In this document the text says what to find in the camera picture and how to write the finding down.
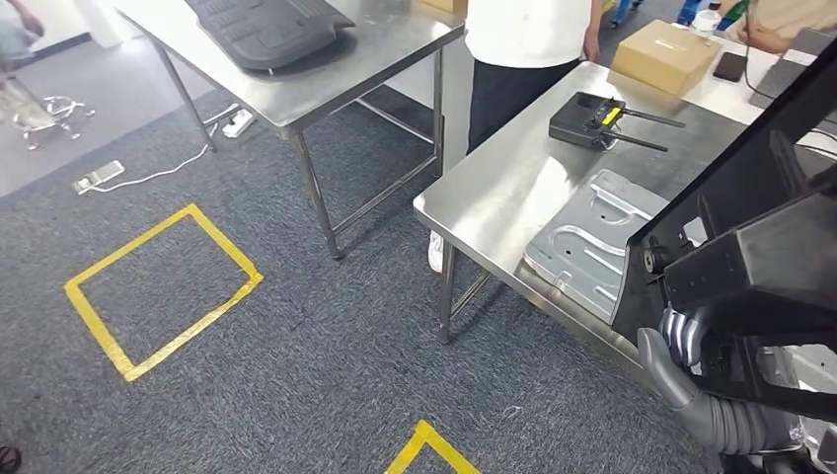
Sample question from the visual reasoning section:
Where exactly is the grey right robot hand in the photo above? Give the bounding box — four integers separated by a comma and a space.
637, 305, 712, 428

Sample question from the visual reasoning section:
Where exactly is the long black plastic frame part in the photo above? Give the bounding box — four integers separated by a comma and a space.
609, 39, 837, 424

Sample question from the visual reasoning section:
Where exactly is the steel workbench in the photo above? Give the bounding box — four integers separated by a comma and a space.
413, 60, 837, 394

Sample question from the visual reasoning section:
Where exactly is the stamped metal plate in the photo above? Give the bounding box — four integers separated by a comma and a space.
522, 168, 837, 394

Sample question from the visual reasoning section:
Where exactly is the black remote controller with antennas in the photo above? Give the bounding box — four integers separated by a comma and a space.
548, 91, 687, 154

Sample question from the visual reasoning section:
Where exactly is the white desk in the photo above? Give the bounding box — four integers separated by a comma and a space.
679, 33, 837, 158

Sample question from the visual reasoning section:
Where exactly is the small black device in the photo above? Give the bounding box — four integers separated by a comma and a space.
711, 50, 749, 84

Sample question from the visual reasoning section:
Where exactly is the dark grey laptop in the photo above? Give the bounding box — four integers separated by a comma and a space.
748, 27, 837, 112

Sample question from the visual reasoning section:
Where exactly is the clear plastic bottle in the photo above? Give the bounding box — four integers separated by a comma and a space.
689, 3, 723, 38

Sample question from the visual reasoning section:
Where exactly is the person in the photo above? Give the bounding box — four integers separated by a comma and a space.
0, 0, 45, 73
719, 0, 837, 55
427, 0, 606, 275

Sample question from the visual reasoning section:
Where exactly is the steel table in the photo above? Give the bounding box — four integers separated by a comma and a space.
114, 0, 467, 263

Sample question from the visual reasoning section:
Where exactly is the white power strip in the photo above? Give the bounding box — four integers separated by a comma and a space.
220, 108, 255, 140
71, 160, 125, 196

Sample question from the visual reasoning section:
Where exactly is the black moulded mat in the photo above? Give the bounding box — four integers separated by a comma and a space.
184, 0, 356, 72

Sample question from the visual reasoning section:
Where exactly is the chrome chair base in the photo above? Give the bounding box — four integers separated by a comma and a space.
13, 94, 98, 152

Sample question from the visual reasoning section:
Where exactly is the white power cable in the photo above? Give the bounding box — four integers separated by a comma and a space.
88, 120, 220, 195

